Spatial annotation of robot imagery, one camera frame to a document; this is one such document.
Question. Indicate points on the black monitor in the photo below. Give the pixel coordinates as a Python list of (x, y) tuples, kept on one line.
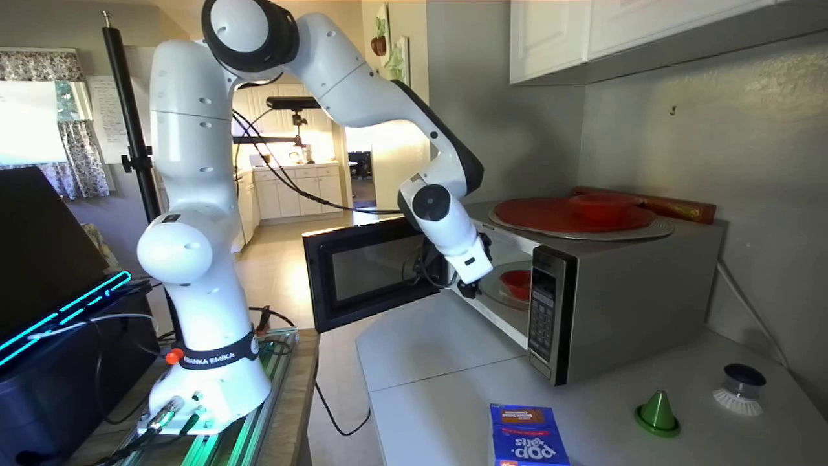
[(51, 271)]

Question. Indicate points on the wooden rolling pin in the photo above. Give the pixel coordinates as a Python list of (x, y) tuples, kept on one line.
[(677, 207)]

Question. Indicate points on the green cone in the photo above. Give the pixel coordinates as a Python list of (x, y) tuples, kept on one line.
[(656, 414)]

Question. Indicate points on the white dish brush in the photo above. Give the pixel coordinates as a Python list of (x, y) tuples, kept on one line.
[(740, 390)]

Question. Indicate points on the red round plate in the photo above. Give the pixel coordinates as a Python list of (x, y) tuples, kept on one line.
[(574, 214)]

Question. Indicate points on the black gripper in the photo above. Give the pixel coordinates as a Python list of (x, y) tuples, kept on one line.
[(468, 289)]

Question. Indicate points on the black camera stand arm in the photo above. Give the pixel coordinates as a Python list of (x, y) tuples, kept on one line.
[(281, 121)]

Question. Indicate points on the white upper cabinets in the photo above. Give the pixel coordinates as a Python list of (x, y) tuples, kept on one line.
[(602, 40)]

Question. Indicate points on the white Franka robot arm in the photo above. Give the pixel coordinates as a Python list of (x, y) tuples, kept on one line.
[(186, 250)]

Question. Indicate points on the glass microwave turntable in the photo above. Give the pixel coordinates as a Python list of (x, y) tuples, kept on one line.
[(506, 307)]

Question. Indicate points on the patterned curtain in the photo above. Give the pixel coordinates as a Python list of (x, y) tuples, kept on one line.
[(48, 121)]

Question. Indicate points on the red bowl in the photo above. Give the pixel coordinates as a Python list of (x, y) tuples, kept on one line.
[(516, 282)]

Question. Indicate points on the round woven placemat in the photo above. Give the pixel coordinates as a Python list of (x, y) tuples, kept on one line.
[(656, 229)]

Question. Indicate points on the blue snack box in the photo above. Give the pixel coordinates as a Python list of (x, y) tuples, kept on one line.
[(527, 436)]

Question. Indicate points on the stainless steel microwave oven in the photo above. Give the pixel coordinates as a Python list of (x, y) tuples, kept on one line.
[(590, 310)]

